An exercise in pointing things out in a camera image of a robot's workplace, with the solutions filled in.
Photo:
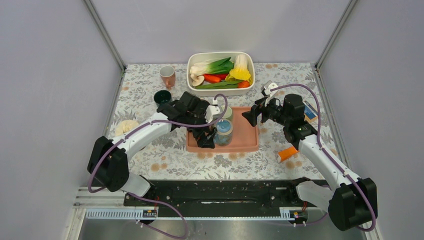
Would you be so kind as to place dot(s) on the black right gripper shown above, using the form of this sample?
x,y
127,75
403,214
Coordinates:
x,y
251,116

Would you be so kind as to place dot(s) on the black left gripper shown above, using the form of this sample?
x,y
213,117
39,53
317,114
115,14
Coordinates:
x,y
205,141

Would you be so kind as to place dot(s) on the blue patterned mug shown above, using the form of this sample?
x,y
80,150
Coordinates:
x,y
224,132

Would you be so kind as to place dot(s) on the dark teal mug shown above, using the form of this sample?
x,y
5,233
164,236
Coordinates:
x,y
162,97

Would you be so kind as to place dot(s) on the large pink mug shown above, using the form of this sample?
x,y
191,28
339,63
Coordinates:
x,y
168,76

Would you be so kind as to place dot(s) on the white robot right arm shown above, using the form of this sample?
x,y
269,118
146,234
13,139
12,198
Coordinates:
x,y
350,200

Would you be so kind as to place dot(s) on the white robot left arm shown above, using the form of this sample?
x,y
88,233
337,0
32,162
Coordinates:
x,y
108,164

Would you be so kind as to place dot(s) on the light green mug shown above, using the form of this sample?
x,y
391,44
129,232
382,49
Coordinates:
x,y
228,114

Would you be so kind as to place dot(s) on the pink rectangular tray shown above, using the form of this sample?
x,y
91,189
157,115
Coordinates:
x,y
245,138

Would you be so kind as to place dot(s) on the yellow napa cabbage toy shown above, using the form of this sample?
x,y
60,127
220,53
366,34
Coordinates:
x,y
240,70

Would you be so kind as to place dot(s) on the orange white marker box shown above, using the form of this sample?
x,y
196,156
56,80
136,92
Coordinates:
x,y
287,153

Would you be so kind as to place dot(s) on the green bok choy toy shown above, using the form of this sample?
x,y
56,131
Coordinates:
x,y
221,66

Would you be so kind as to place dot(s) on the orange blue box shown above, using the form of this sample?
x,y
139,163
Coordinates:
x,y
311,115

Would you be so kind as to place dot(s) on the mushroom toy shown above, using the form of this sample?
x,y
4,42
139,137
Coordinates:
x,y
197,80

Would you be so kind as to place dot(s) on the white rectangular basin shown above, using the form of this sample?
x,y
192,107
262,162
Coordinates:
x,y
214,56

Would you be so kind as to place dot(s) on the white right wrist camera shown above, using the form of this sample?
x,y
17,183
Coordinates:
x,y
268,90

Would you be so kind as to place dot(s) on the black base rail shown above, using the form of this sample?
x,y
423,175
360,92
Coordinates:
x,y
226,198

